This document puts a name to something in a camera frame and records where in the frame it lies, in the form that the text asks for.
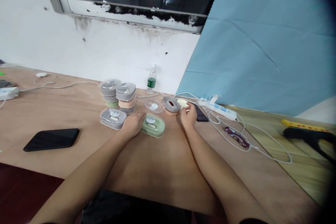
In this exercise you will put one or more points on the green soap box clear lid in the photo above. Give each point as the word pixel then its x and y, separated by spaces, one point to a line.
pixel 154 125

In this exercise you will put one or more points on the person's right fingers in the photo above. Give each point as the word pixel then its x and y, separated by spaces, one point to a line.
pixel 191 108

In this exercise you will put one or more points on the yellow bar red dots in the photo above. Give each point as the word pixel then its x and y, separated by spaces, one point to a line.
pixel 304 125

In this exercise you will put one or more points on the white plug adapter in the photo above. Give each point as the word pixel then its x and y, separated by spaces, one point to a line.
pixel 207 100

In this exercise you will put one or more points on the grey soap box clear lid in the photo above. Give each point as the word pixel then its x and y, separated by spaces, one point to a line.
pixel 113 117

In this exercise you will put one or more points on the clear water bottle green label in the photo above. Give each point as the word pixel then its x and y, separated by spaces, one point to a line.
pixel 151 82

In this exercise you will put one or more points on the dark grey device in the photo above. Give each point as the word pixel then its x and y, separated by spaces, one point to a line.
pixel 5 83

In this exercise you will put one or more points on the pink soap box grey insert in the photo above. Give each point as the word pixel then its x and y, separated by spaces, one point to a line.
pixel 171 106

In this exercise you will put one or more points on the person's body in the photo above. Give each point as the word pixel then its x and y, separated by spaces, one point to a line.
pixel 136 208

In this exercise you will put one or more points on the small white oval charger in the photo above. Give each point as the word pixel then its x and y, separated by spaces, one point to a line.
pixel 41 75

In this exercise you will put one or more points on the person's left fingers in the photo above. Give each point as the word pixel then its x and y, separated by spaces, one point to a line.
pixel 126 121

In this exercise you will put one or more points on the stack of lidded soap boxes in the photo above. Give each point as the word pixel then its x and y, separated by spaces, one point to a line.
pixel 123 95

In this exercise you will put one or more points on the loose clear lid white sticker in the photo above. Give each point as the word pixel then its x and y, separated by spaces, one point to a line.
pixel 153 104

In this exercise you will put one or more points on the large black smartphone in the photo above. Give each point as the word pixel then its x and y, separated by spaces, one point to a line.
pixel 51 139

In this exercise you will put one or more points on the black smartphone blurred edge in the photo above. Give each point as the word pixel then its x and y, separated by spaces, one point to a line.
pixel 200 113

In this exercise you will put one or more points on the long white power strip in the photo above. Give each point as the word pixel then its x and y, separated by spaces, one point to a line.
pixel 223 110

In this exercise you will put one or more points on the person's right thumb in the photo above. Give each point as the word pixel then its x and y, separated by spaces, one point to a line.
pixel 182 112

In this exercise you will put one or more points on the light blue cloth sheet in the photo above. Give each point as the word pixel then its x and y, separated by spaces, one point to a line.
pixel 267 45

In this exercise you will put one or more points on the person's right hand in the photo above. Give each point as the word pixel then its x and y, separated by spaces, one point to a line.
pixel 189 119

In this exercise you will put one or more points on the person's left thumb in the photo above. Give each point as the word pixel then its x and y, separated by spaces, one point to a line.
pixel 140 115

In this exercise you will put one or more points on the person's left hand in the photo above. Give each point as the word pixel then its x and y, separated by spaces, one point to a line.
pixel 134 125

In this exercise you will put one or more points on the cream oval soap bar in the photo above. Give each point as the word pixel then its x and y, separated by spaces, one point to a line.
pixel 182 102

